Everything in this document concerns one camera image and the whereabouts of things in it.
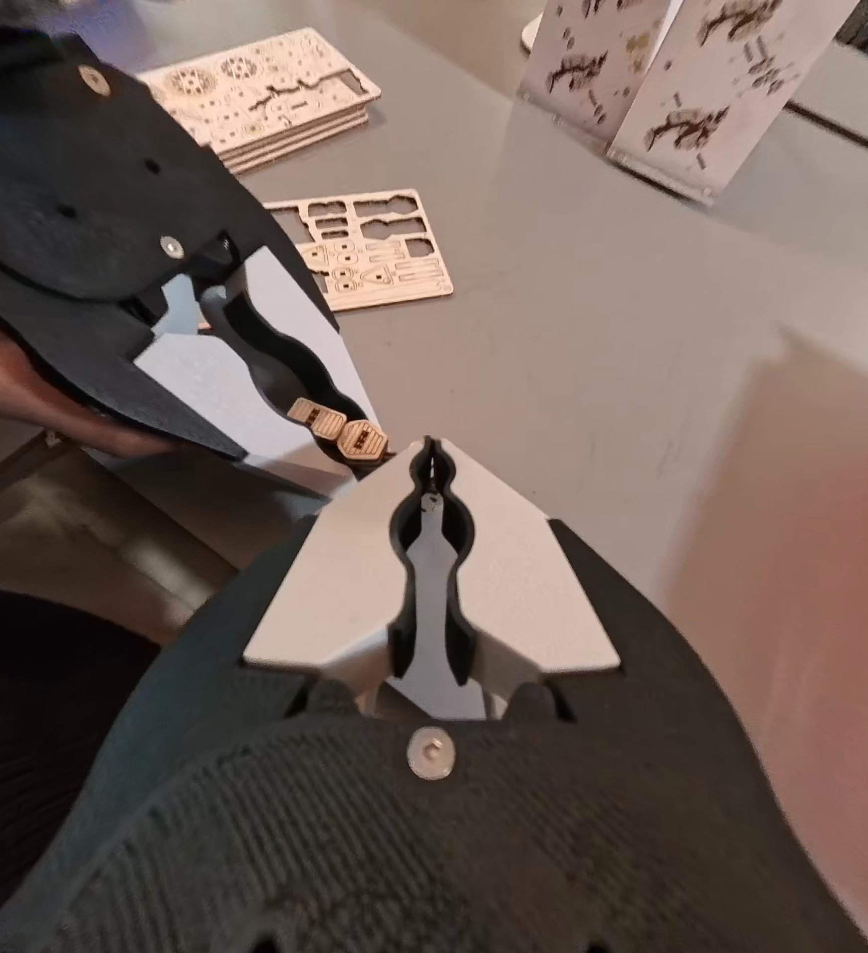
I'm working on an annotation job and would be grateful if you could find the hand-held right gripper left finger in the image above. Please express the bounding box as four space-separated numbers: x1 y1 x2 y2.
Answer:
242 438 430 717

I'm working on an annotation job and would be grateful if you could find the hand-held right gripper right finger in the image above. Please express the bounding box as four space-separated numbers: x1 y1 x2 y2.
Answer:
436 439 622 721

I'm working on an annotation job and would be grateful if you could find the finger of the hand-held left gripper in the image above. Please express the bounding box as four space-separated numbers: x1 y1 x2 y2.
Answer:
134 330 354 496
220 244 389 449

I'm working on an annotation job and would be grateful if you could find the small wooden model assembly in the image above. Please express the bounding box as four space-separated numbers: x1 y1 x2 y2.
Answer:
285 397 395 475

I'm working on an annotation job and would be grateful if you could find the grey desk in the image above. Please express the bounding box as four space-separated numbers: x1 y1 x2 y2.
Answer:
32 0 868 597

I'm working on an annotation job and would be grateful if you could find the person's left hand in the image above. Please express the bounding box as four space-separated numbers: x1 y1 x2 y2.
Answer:
0 304 176 458

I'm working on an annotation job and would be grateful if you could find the wooden puzzle sheet with cutouts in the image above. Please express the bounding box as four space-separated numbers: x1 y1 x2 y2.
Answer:
263 189 456 313

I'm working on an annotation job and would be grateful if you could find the stack of wooden puzzle sheets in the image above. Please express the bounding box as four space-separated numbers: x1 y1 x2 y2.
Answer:
136 28 383 177

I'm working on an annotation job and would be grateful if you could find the person's black knit sweater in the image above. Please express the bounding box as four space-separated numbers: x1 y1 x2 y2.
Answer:
0 584 170 953

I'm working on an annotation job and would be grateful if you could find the white printed box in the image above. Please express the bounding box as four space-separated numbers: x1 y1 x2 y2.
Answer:
606 0 864 206
517 0 684 147

